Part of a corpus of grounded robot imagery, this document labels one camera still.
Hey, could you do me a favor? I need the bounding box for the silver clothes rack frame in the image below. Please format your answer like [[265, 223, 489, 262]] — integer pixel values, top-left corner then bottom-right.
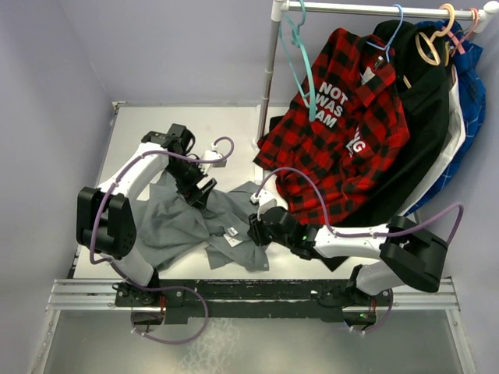
[[252, 1, 498, 150]]

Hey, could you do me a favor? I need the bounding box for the pink plastic hanger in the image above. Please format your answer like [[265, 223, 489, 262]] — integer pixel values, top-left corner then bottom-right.
[[447, 8, 480, 56]]

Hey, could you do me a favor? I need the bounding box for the blue white paper hang tag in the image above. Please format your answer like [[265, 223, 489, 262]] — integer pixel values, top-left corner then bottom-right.
[[223, 235, 242, 247]]

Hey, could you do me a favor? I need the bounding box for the white hanging shirt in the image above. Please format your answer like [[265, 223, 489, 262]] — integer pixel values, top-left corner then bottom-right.
[[384, 66, 466, 217]]

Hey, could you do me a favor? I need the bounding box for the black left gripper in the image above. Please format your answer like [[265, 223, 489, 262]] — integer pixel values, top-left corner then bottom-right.
[[165, 157, 217, 212]]

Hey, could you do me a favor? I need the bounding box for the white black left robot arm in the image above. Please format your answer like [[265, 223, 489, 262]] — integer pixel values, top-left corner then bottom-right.
[[76, 124, 220, 305]]

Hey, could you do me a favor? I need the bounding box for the aluminium extrusion rail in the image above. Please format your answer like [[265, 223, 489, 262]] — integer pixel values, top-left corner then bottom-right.
[[48, 278, 460, 311]]

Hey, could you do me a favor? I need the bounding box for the white woven size label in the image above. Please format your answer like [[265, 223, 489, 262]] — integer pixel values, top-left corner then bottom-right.
[[226, 227, 238, 236]]

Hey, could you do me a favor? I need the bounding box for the light blue wire hanger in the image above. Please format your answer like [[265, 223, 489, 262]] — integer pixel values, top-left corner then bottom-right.
[[366, 3, 403, 63]]

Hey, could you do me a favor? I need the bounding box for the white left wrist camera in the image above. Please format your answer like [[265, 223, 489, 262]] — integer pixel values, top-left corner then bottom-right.
[[199, 143, 227, 174]]

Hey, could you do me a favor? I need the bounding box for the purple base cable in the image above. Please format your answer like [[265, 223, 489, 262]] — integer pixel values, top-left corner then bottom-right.
[[130, 284, 211, 345], [349, 298, 395, 337]]

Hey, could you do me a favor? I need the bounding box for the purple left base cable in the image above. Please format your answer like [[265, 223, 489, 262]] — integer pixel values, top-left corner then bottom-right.
[[130, 284, 211, 345]]

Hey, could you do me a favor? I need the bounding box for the teal plastic hanger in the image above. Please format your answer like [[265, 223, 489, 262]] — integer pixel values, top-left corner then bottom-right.
[[278, 0, 319, 122]]

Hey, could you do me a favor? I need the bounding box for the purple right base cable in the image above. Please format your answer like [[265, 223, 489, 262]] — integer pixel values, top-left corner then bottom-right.
[[349, 298, 395, 337]]

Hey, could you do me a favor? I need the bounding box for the blue checked shirt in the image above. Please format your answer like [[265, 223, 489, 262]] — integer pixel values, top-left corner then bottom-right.
[[398, 22, 487, 215]]

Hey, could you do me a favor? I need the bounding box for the red black plaid shirt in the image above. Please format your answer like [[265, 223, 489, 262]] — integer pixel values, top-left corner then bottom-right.
[[254, 28, 410, 224]]

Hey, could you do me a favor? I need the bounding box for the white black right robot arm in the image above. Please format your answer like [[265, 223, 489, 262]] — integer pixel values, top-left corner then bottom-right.
[[248, 206, 448, 305]]

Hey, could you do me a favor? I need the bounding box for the black hanging shirt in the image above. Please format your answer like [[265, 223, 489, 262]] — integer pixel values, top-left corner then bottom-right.
[[268, 19, 455, 273]]

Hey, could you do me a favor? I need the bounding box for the beige wooden hanger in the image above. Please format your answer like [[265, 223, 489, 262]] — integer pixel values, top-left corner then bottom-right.
[[394, 3, 455, 91]]

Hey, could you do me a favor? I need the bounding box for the grey button-up shirt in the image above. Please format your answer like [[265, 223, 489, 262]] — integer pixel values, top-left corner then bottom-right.
[[133, 172, 270, 272]]

